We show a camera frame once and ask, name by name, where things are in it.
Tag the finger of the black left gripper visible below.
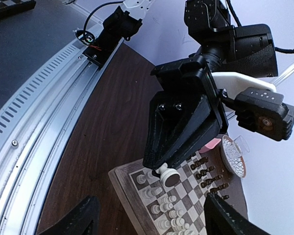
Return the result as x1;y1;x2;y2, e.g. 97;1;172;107
143;91;185;169
166;94;220;168

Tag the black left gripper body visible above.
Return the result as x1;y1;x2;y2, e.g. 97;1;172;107
150;55;228;134

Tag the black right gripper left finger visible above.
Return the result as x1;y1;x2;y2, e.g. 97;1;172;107
43;196;100;235

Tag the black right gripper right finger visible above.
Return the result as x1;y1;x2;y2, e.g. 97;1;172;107
204;193;268;235

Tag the white pawn chess piece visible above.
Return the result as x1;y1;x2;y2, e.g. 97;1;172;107
150;203;173;214
155;163;180;188

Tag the white rook chess piece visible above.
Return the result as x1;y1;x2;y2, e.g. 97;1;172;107
142;187;163;199

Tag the wooden chess board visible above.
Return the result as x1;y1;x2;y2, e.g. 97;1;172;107
107;149;248;235

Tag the black folded chess board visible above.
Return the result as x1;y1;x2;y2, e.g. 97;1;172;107
0;0;36;20

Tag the pink cat ear bowl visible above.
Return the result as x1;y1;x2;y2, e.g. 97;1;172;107
199;138;221;154

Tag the patterned ceramic plate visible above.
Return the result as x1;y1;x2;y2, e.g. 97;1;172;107
220;135;246;178

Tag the clear drinking glass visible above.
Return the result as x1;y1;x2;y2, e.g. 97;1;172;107
233;135;250;156

